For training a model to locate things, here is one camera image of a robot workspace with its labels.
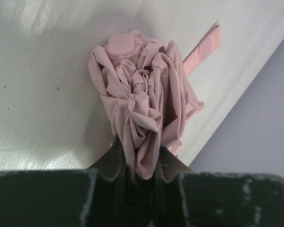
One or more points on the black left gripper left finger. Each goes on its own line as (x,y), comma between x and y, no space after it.
(92,197)

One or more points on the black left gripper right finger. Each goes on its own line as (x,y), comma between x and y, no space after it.
(183,198)

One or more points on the pink umbrella with black lining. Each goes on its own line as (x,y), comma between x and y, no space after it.
(146,95)

